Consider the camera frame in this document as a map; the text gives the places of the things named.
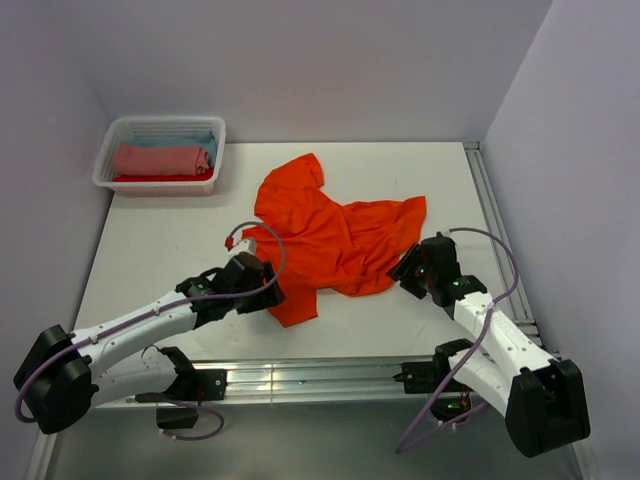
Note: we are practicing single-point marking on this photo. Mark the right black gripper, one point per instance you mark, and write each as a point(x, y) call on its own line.
point(403, 269)

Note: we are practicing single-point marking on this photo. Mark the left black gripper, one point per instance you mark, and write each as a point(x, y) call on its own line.
point(262, 301)

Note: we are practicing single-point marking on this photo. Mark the orange t-shirt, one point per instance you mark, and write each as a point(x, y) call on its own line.
point(321, 244)

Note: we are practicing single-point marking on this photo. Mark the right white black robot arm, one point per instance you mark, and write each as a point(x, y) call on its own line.
point(541, 398)

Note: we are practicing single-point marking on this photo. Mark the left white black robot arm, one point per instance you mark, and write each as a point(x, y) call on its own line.
point(66, 374)

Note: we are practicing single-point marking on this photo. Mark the rolled red t-shirt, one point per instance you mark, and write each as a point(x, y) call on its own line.
point(150, 178)

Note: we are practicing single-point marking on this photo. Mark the rolled light blue t-shirt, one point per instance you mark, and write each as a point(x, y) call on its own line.
point(204, 140)

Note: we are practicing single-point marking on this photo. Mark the white plastic mesh basket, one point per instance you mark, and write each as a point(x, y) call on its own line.
point(150, 129)

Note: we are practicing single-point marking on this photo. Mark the rolled pink t-shirt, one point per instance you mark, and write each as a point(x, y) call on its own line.
point(130, 160)

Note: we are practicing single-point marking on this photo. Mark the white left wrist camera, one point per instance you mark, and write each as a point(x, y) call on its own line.
point(236, 247)

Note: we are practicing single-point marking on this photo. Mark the aluminium right side rail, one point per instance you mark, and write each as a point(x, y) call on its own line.
point(517, 303)

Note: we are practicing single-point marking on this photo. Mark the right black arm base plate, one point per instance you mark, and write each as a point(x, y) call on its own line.
point(420, 377)

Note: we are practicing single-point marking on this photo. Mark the aluminium front rail frame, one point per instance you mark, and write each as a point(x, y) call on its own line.
point(324, 419)

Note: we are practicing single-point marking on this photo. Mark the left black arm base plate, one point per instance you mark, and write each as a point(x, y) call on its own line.
point(205, 385)

